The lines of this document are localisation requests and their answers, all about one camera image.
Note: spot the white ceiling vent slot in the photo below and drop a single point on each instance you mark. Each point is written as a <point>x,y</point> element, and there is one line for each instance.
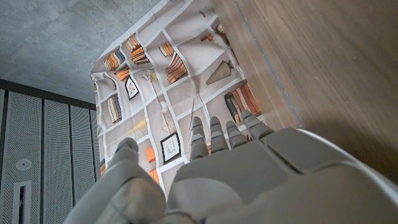
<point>17,202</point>

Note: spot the printed bookshelf backdrop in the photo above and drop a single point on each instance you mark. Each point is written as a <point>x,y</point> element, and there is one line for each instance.
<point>192,56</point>

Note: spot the round white ceiling sensor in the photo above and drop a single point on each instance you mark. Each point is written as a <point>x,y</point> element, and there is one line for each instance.
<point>23,164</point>

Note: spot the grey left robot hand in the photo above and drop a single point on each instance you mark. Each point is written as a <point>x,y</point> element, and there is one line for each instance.
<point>248,180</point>

